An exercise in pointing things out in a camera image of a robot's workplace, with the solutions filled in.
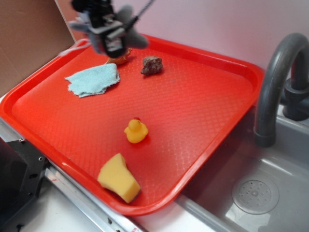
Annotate brown cardboard panel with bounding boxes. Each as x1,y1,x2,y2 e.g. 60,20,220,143
0,0,85,96

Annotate gray plush bunny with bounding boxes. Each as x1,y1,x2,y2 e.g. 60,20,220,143
69,5,148,49

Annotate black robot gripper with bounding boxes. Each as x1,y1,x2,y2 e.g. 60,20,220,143
71,0,126,58

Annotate light blue cloth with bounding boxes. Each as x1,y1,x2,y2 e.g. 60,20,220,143
65,63,120,98

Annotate brown rock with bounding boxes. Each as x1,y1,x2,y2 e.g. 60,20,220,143
141,56,163,76

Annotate black metal bracket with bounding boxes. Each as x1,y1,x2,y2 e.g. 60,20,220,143
0,139,47,226

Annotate tan spiral seashell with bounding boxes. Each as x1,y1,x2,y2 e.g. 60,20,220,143
106,48,132,65

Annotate gray toy faucet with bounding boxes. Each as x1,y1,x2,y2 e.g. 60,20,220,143
253,33,309,147

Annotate yellow rubber duck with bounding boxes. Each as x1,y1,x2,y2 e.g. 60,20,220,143
124,119,149,144

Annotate yellow sponge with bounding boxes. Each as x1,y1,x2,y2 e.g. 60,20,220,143
97,153,141,203

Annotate gray plastic sink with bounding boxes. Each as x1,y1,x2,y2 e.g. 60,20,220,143
176,110,309,232

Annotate silver metal rail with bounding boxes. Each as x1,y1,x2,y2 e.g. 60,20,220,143
0,118,145,232

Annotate black coiled cable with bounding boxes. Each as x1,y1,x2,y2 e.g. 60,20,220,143
125,0,156,31

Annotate red plastic tray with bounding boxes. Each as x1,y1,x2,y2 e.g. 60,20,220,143
0,37,264,216

